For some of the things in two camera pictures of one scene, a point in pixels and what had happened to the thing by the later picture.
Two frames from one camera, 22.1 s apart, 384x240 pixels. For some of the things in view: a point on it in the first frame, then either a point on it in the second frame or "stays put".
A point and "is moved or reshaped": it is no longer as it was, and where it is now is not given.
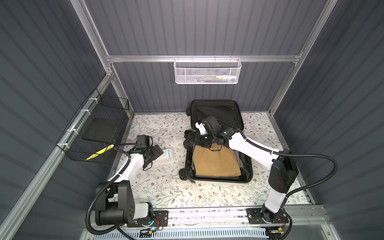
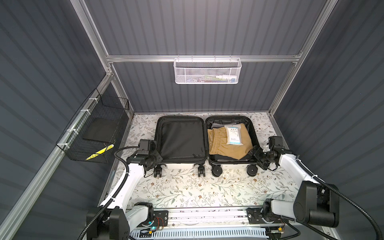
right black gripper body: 205,139 -> 263,158
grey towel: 238,158 is moved or reshaped
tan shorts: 216,161 is moved or reshaped
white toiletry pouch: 168,156 is moved or reshaped
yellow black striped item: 103,150 stays put
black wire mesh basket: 96,126 stays put
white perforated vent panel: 186,234 stays put
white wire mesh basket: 207,71 stays put
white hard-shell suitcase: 230,114 -> 196,140
